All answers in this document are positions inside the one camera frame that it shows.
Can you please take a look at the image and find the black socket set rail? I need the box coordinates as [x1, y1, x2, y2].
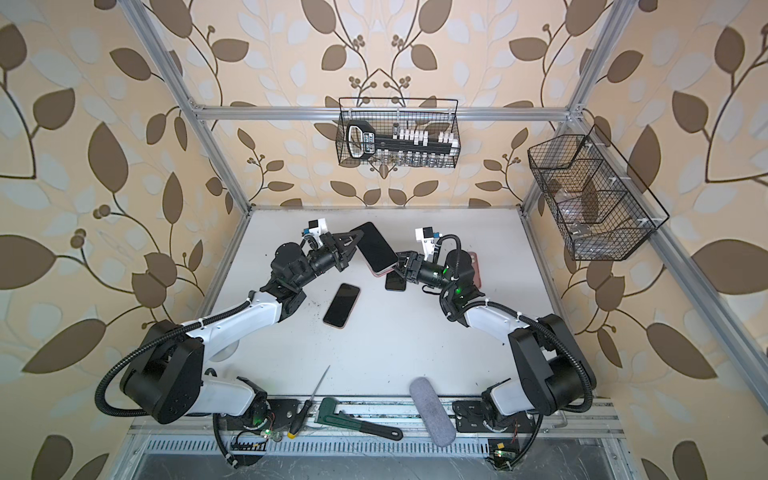
[341, 120, 461, 160]

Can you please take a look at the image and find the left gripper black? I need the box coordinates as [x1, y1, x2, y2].
[290, 228, 361, 292]

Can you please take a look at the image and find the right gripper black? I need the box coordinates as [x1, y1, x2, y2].
[384, 253, 456, 296]

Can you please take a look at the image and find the white tape roll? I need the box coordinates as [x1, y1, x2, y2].
[210, 341, 239, 363]

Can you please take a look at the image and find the black wire basket wall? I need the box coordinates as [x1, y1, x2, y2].
[527, 126, 670, 261]
[335, 95, 461, 169]

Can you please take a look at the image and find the grey oblong pouch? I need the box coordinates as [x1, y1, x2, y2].
[409, 377, 456, 448]

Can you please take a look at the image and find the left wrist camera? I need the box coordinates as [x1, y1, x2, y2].
[304, 218, 328, 237]

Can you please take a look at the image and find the blue phone black screen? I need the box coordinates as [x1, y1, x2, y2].
[385, 271, 407, 292]

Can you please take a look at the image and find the screwdriver black yellow handle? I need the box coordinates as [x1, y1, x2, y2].
[287, 365, 330, 439]

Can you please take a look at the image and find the black wire basket back wall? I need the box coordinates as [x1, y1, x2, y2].
[335, 95, 461, 169]

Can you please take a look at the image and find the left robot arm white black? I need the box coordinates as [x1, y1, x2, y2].
[94, 230, 364, 430]

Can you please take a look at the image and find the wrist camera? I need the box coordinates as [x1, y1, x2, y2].
[304, 218, 328, 237]
[415, 227, 440, 261]

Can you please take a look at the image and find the black wire basket right wall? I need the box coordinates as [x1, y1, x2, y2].
[527, 126, 670, 261]

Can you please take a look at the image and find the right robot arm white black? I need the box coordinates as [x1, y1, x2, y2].
[393, 250, 597, 471]

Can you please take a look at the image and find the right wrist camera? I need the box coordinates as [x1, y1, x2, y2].
[415, 227, 440, 261]

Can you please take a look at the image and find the pink phone case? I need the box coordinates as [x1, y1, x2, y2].
[469, 251, 482, 289]

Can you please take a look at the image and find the green pipe wrench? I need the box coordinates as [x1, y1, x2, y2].
[315, 397, 404, 441]

